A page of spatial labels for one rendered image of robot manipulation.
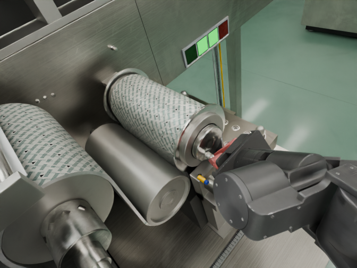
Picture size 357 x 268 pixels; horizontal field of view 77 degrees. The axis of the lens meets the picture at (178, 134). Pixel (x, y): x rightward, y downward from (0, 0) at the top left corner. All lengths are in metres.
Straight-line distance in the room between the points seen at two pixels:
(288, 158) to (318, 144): 1.80
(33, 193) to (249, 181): 0.20
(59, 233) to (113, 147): 0.27
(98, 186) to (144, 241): 0.45
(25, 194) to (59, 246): 0.08
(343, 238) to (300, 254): 0.47
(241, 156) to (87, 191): 0.22
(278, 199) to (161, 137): 0.26
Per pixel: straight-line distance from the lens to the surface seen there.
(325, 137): 2.14
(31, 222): 0.33
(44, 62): 0.58
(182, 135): 0.39
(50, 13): 0.58
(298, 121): 2.21
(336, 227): 0.26
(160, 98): 0.46
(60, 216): 0.32
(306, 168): 0.27
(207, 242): 0.72
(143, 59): 0.70
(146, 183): 0.44
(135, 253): 0.77
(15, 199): 0.25
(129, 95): 0.51
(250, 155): 0.32
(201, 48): 0.86
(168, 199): 0.47
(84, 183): 0.32
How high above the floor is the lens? 1.60
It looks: 48 degrees down
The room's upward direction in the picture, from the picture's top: 19 degrees counter-clockwise
